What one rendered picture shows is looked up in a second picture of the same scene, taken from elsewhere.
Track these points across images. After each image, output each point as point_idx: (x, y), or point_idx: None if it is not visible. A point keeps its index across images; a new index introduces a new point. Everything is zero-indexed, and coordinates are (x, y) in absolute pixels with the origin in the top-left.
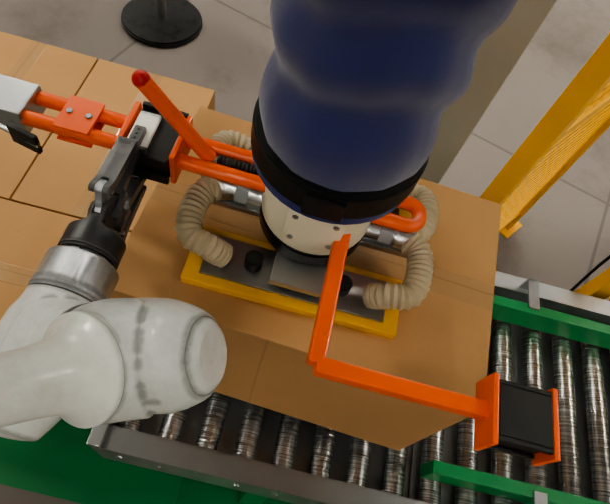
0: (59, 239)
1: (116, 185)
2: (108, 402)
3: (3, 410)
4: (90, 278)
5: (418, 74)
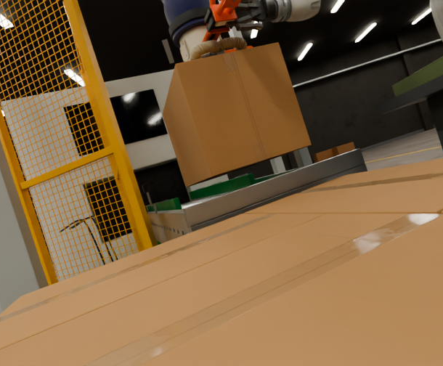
0: (307, 202)
1: (245, 1)
2: None
3: None
4: None
5: None
